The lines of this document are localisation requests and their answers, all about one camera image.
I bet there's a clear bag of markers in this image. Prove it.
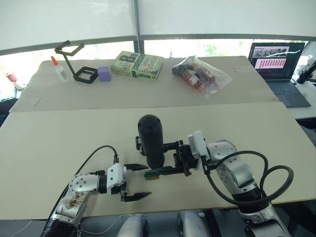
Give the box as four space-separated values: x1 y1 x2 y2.
171 55 233 100

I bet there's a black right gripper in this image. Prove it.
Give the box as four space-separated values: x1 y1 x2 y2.
147 140 201 177

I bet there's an open dark laptop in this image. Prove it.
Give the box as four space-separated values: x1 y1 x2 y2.
248 42 312 108

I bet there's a green paperback book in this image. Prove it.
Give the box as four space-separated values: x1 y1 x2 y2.
110 50 164 82

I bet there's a grey rounded robot leg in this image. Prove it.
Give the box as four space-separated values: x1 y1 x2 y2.
177 210 212 237
116 214 149 237

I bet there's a white side table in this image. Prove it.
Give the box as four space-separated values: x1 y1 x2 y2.
286 78 316 120

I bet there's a black angular frame stand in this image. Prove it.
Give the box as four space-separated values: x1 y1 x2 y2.
54 40 98 85

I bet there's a black white device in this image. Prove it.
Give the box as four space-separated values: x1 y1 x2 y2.
295 54 316 85

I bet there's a grey window frame post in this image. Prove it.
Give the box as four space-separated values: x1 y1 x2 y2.
133 0 146 54

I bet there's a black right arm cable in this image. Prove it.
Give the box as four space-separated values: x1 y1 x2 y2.
202 150 295 207

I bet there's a white bottle red label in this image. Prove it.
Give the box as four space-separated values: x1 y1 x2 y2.
4 71 26 91

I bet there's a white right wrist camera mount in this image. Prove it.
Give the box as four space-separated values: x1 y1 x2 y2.
187 130 208 159

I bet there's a clear glue bottle orange cap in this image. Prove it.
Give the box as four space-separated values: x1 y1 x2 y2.
50 56 70 83

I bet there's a small green brown piece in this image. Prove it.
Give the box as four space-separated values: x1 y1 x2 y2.
144 172 161 181

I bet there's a beige cardboard sheet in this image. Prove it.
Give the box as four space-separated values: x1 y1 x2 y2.
0 101 316 221
8 55 281 114

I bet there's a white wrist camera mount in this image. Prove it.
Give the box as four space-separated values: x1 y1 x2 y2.
187 130 208 159
107 163 128 196

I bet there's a small black mechanical part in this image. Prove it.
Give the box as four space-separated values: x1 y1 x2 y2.
134 135 145 157

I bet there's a purple cube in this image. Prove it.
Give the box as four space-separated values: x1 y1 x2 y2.
97 66 113 83

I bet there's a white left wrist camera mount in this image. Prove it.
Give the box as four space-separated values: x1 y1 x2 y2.
107 163 128 196

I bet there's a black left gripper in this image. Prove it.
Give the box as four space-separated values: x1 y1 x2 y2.
110 163 153 203

